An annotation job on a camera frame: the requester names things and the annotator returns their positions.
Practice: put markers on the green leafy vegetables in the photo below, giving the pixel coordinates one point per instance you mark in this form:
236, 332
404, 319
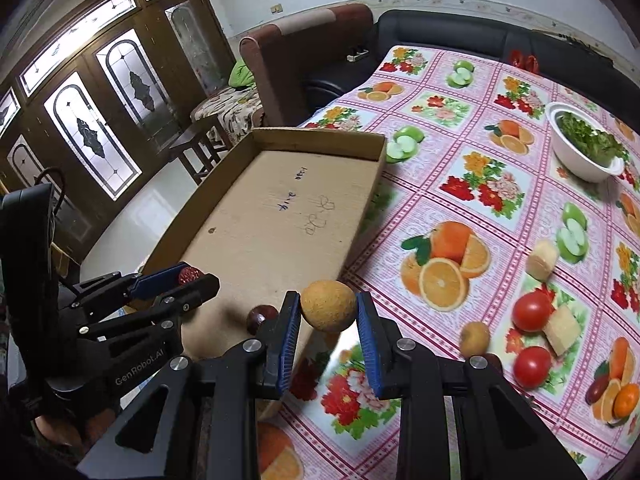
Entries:
590, 135

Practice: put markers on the black leather sofa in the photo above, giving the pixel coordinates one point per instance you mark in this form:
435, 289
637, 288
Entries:
450, 30

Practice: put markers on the brown armchair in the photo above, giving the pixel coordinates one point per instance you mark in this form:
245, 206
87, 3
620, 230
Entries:
300, 50

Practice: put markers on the pale yellow sugarcane piece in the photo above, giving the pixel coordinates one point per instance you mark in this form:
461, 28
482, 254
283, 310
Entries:
541, 260
562, 330

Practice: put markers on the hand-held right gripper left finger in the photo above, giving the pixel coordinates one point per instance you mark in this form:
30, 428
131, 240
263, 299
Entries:
287, 347

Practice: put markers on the green cushion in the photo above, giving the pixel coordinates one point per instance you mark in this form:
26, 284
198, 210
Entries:
242, 72

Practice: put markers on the floral fruit print tablecloth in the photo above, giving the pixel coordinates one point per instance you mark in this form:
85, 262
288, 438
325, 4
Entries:
440, 140

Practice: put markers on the white bowl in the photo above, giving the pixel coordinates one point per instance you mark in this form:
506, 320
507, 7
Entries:
575, 162

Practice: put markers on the person's left hand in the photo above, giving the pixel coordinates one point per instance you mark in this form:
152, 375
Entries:
65, 430

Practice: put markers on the floral seat cover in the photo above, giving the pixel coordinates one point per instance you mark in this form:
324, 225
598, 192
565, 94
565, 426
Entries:
230, 107

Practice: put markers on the dark red date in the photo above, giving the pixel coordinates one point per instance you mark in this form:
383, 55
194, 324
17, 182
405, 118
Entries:
190, 275
597, 390
261, 319

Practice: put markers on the wooden door with glass panels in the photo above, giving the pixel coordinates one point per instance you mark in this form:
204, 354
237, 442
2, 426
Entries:
87, 67

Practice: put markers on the red plastic item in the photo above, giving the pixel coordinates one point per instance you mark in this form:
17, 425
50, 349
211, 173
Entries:
524, 60

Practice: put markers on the wooden stool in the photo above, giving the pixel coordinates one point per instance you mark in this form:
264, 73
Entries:
197, 145

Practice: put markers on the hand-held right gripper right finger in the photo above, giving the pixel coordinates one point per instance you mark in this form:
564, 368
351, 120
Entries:
370, 355

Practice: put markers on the red tomato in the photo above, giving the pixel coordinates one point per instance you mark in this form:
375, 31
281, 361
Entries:
531, 311
532, 366

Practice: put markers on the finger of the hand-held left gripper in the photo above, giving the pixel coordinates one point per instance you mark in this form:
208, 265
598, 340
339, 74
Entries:
200, 290
155, 280

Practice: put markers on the cardboard tray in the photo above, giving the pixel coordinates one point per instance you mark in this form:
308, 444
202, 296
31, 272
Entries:
275, 240

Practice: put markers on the small orange mandarin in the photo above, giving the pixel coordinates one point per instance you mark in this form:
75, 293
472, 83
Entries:
626, 400

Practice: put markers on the tan longan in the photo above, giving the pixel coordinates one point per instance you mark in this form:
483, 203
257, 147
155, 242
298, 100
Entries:
475, 338
328, 312

